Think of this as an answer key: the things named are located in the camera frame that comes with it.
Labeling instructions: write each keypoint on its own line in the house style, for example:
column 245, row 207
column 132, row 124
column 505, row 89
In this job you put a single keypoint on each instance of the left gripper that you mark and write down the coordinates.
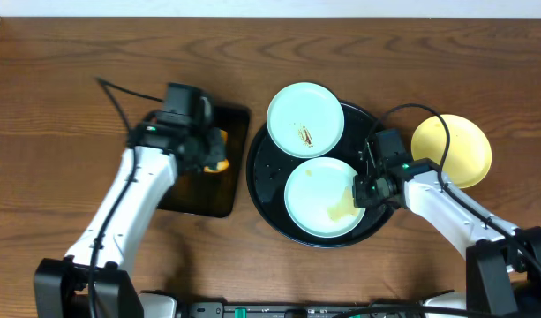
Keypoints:
column 213, row 147

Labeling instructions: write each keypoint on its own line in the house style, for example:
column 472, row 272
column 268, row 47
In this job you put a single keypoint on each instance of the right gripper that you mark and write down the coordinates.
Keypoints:
column 368, row 193

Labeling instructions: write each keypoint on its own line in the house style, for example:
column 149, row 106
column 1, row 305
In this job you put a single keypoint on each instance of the yellow plate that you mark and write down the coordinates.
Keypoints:
column 469, row 157

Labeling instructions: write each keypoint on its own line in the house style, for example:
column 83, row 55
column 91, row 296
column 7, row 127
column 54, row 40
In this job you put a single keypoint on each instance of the black rectangular tray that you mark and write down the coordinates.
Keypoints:
column 213, row 194

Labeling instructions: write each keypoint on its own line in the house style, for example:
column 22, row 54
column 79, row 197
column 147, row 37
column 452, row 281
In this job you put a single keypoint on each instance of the green and yellow sponge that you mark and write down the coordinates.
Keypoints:
column 221, row 165

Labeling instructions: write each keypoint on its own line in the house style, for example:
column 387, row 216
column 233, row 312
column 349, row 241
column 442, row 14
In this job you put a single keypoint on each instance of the light blue plate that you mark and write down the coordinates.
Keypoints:
column 319, row 200
column 305, row 120

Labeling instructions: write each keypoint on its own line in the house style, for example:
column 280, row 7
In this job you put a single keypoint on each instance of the round black tray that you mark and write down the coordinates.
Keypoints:
column 268, row 168

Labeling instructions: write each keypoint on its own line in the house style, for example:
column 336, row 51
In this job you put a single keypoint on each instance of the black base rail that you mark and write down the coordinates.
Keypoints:
column 269, row 310

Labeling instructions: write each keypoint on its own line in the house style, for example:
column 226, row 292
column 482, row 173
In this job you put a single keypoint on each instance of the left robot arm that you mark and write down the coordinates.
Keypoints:
column 94, row 277

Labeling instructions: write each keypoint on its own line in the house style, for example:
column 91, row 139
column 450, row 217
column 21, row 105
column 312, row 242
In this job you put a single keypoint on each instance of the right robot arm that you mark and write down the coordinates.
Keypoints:
column 503, row 261

